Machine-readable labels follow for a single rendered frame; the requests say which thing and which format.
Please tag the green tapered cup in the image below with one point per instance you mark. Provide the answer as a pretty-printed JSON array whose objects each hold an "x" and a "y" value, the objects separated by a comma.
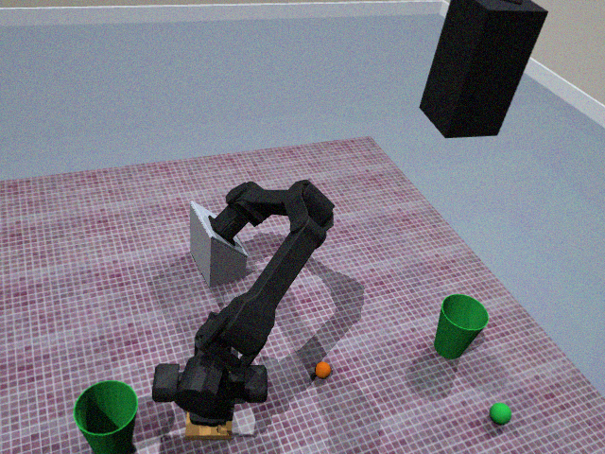
[
  {"x": 105, "y": 414},
  {"x": 461, "y": 320}
]

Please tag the green ball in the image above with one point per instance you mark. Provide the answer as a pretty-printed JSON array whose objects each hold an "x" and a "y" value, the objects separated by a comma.
[{"x": 500, "y": 413}]

